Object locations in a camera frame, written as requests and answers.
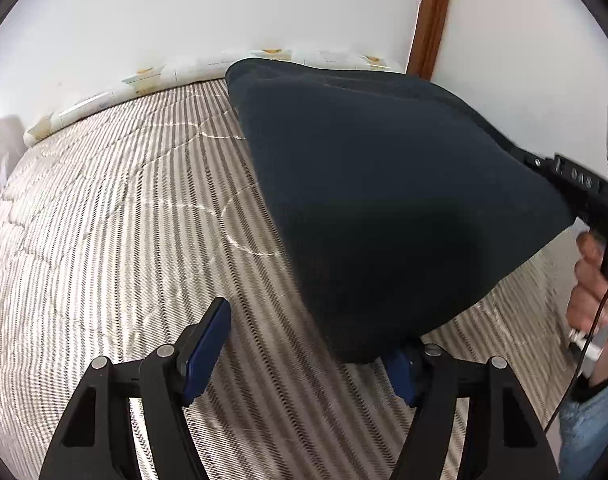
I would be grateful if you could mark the white printed sheet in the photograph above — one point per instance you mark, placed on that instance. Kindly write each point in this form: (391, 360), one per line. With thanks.
(148, 77)

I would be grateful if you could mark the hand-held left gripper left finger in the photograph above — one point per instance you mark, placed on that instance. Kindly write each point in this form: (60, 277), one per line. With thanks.
(206, 350)

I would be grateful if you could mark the brown wooden frame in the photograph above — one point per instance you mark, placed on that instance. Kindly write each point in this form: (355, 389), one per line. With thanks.
(431, 20)

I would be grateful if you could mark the black sweatshirt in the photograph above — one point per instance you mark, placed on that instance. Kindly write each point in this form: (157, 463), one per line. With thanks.
(384, 185)

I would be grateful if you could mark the striped bed cover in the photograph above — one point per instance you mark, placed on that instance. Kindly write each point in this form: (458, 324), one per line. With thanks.
(133, 210)

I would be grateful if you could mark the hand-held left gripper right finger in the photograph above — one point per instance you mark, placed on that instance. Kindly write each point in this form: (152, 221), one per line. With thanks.
(401, 377)

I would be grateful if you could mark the person's blue jeans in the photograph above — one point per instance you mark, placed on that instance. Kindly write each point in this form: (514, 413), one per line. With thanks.
(594, 425)

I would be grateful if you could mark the person's right hand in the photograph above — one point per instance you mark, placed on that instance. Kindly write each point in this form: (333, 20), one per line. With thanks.
(584, 300)

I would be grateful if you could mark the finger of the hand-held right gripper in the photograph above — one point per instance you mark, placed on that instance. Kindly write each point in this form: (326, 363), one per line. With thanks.
(534, 161)

